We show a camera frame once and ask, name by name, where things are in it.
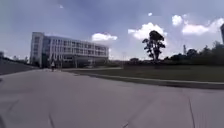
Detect tall dark tree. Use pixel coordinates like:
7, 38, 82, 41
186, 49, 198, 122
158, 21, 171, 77
142, 30, 167, 63

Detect grass area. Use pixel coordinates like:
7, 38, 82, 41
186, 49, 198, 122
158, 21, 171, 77
71, 64, 224, 83

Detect grey concrete slab pavement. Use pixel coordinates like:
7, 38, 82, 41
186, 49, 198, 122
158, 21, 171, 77
0, 68, 224, 128

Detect dark stepped embankment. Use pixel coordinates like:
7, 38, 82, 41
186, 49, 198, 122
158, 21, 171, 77
0, 58, 39, 76

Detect row of trees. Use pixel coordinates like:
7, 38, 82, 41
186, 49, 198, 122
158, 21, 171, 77
123, 40, 224, 67

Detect grey concrete kerb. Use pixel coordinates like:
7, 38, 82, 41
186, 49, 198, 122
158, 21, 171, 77
63, 69, 224, 90

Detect person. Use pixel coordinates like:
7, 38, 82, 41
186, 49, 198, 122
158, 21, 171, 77
50, 60, 56, 72

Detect white multi-storey building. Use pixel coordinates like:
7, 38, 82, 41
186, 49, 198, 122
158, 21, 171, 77
29, 31, 110, 69

